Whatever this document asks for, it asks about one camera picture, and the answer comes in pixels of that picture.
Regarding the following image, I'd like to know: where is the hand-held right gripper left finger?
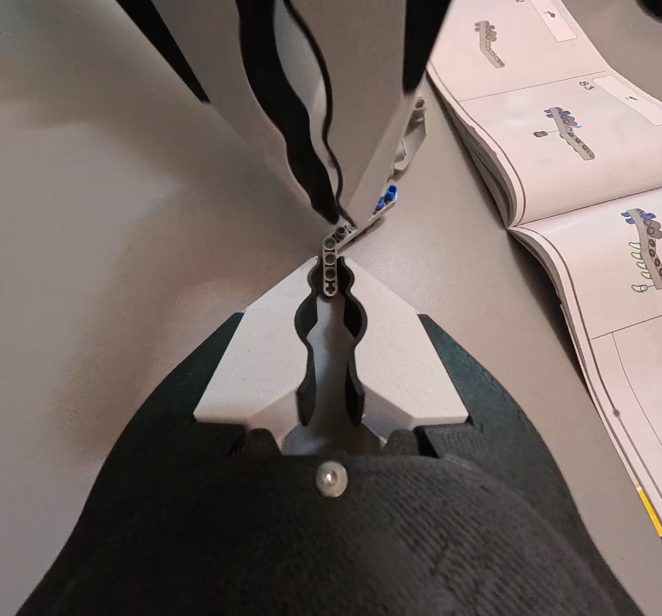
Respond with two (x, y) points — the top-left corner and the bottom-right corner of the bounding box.
(193, 257), (319, 452)

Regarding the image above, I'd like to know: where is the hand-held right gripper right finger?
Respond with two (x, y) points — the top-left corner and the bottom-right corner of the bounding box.
(341, 257), (470, 445)

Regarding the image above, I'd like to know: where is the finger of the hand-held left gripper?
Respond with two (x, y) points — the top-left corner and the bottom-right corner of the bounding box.
(269, 0), (415, 229)
(129, 0), (339, 225)

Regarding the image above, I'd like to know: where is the grey angled beam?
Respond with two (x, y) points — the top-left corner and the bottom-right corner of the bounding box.
(321, 210), (388, 300)

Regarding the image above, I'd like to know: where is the grey desk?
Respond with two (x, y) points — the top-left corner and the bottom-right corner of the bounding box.
(0, 0), (662, 616)

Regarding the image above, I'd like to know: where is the grey brick model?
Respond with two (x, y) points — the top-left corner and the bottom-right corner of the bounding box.
(385, 96), (428, 172)

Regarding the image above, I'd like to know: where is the white instruction booklet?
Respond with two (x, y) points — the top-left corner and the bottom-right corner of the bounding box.
(427, 0), (662, 536)

